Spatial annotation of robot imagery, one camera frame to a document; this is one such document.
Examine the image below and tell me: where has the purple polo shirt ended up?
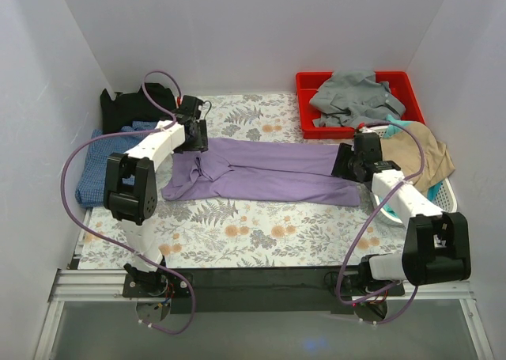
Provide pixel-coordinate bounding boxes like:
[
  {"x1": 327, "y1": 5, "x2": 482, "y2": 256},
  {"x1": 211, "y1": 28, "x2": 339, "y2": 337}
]
[{"x1": 161, "y1": 138, "x2": 361, "y2": 207}]

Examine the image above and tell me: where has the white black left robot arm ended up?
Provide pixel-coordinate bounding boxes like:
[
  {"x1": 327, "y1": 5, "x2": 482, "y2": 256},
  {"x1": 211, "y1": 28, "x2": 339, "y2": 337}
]
[{"x1": 104, "y1": 96, "x2": 210, "y2": 297}]

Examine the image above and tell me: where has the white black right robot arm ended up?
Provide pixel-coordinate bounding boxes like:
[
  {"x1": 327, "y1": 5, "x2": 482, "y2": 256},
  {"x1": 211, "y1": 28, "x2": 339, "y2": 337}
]
[{"x1": 332, "y1": 130, "x2": 471, "y2": 295}]

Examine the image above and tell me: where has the beige shirt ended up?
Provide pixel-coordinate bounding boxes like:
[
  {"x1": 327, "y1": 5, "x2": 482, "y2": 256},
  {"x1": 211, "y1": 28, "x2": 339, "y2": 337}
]
[{"x1": 379, "y1": 122, "x2": 456, "y2": 195}]

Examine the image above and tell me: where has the teal shirt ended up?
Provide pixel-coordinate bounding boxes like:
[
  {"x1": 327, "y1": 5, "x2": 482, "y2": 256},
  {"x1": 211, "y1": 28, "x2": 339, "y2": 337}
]
[{"x1": 374, "y1": 115, "x2": 444, "y2": 225}]

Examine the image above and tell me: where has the black folded shirt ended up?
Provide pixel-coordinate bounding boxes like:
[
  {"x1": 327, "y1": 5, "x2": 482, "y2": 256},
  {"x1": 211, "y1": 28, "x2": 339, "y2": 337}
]
[{"x1": 100, "y1": 83, "x2": 176, "y2": 134}]

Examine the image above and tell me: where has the grey shirt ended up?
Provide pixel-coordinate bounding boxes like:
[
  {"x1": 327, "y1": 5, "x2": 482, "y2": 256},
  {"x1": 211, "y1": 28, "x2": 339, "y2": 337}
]
[{"x1": 309, "y1": 70, "x2": 406, "y2": 128}]

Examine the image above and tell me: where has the floral patterned table mat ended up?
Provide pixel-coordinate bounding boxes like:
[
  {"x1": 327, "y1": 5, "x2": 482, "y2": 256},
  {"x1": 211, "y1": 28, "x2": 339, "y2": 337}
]
[{"x1": 78, "y1": 93, "x2": 443, "y2": 269}]

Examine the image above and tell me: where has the white perforated laundry basket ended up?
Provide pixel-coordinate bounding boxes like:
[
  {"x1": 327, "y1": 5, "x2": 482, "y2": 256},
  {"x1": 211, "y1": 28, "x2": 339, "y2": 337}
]
[{"x1": 370, "y1": 125, "x2": 457, "y2": 226}]

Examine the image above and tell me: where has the red plastic bin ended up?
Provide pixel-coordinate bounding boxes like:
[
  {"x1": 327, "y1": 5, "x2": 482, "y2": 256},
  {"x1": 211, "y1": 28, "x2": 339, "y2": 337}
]
[{"x1": 295, "y1": 71, "x2": 425, "y2": 139}]

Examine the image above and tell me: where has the blue checked folded shirt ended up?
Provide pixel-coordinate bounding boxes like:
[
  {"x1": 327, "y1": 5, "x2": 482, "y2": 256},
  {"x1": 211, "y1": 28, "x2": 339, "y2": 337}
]
[{"x1": 75, "y1": 134, "x2": 146, "y2": 209}]

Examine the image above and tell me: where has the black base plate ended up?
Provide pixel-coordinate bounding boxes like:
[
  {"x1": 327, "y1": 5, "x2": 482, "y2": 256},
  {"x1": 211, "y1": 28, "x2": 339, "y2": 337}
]
[{"x1": 122, "y1": 267, "x2": 405, "y2": 316}]

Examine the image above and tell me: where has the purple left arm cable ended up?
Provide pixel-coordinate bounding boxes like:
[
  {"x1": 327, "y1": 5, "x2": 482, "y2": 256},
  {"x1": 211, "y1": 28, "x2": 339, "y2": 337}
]
[{"x1": 60, "y1": 70, "x2": 198, "y2": 335}]

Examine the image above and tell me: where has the aluminium front rail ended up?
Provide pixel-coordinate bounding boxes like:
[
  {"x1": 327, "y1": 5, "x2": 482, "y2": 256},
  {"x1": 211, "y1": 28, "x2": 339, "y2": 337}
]
[{"x1": 36, "y1": 267, "x2": 493, "y2": 359}]

